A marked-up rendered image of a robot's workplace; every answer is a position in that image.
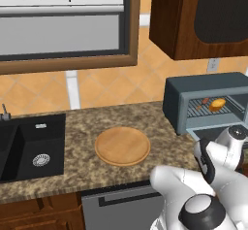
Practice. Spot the wood-framed window with blinds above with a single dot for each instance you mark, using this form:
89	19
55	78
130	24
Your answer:
64	30

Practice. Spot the white wall socket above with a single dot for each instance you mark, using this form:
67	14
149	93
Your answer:
213	64

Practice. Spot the cupboard door with dark panel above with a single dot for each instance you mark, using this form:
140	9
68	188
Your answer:
219	14

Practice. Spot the dark wood wall cupboard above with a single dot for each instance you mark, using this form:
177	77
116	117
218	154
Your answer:
164	17

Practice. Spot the round wooden cutting board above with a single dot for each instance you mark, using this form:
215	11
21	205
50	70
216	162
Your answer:
122	146

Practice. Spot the golden baguette bread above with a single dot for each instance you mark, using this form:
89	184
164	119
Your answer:
217	105

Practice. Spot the toaster oven door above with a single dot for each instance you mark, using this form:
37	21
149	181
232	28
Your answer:
206	136

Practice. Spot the brown wooden base cupboard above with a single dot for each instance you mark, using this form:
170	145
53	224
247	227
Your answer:
38	213

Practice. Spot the black kitchen sink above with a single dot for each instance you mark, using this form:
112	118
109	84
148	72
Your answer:
32	143

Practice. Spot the grey sink tap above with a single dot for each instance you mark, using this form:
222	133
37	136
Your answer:
5	114

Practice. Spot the kebab skewer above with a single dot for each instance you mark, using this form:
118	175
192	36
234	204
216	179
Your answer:
205	100

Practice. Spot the grey-blue toaster oven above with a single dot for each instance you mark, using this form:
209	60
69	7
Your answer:
174	94

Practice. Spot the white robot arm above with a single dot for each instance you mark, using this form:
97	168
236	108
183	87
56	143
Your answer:
180	183

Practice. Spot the grey dishwasher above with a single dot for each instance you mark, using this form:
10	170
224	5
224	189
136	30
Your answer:
122	216

